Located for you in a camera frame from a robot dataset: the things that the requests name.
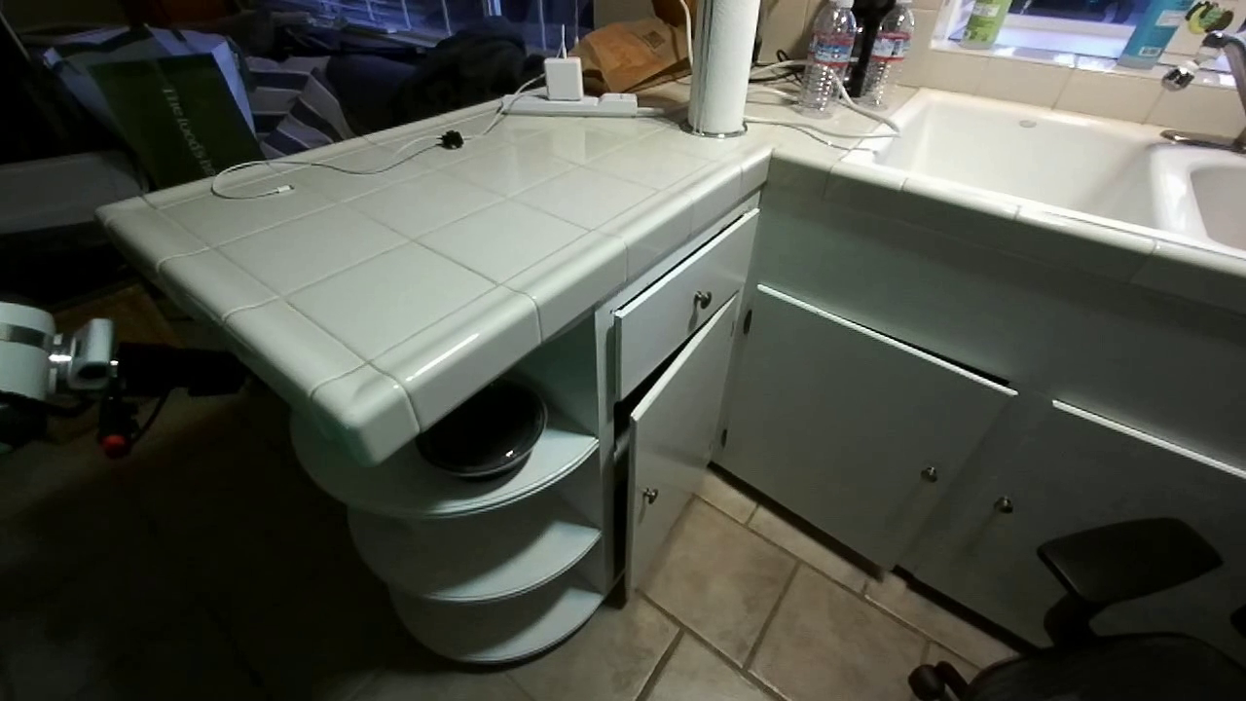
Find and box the clear water bottle right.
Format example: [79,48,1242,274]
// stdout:
[862,0,913,105]

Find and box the black round pan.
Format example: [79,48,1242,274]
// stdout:
[415,387,546,481]

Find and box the white charger plug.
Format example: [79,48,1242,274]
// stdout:
[546,55,584,101]

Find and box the white left sink cabinet door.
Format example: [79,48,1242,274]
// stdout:
[720,284,1017,566]

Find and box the black office chair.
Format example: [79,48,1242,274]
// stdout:
[907,518,1246,701]

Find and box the white paper towel roll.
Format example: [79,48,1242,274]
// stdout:
[689,0,760,138]

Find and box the white cable on counter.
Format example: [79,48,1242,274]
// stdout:
[205,75,550,201]

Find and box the brown paper bag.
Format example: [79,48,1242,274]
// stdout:
[579,16,685,94]

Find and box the clear water bottle left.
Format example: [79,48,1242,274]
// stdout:
[797,0,862,114]

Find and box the clear water bottle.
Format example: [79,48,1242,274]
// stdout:
[862,0,913,105]
[797,0,862,114]

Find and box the white bottom round shelf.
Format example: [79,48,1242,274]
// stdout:
[392,583,605,667]

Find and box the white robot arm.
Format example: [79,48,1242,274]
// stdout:
[0,300,244,458]

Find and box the green bottle on windowsill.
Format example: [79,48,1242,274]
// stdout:
[963,0,1013,51]

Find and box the white tiled kitchen counter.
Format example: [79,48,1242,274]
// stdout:
[101,94,1242,465]

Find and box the white sink cabinet door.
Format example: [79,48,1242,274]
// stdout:
[720,284,1017,566]
[912,401,1246,654]

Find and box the white top round shelf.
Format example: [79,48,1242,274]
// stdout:
[292,418,598,523]

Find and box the white right sink cabinet door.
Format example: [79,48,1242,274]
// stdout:
[912,401,1246,654]

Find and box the white kitchen sink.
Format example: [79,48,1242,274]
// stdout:
[875,91,1246,249]

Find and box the white power strip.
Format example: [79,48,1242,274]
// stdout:
[502,91,642,116]

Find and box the white narrow cabinet door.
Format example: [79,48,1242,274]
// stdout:
[621,300,740,593]

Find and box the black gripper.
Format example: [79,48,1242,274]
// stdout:
[117,344,244,396]

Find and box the chrome faucet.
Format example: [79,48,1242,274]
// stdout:
[1160,0,1246,108]

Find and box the dark green box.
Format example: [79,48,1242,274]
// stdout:
[89,55,262,188]

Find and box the white cabinet drawer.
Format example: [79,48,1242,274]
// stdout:
[614,212,760,395]

